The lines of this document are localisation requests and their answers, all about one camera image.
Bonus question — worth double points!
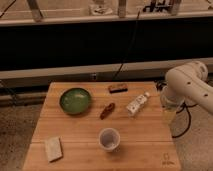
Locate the white ceramic cup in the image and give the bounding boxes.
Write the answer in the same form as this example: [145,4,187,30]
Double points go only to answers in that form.
[98,128,120,152]

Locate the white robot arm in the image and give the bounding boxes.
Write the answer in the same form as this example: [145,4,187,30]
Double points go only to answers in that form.
[160,61,213,124]

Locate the green ceramic bowl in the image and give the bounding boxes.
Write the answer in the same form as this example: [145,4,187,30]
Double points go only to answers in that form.
[59,88,92,115]

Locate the white plastic bottle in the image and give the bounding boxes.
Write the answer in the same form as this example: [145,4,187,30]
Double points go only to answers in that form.
[126,92,150,117]

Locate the brown dried chili pepper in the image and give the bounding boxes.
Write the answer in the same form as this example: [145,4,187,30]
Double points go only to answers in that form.
[100,103,115,120]

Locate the brown wooden brush block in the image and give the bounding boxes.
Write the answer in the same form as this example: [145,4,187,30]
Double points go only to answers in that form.
[108,83,128,93]

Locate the wooden cutting board table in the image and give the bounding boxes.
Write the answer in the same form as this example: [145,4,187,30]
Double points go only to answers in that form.
[23,82,181,171]

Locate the grey sponge block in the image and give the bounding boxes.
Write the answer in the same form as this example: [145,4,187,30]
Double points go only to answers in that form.
[45,137,63,162]

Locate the black cable on floor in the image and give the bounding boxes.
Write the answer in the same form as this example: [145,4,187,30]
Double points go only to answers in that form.
[171,102,199,139]

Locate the black hanging cable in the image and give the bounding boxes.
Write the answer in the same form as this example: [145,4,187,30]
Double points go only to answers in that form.
[111,9,141,82]

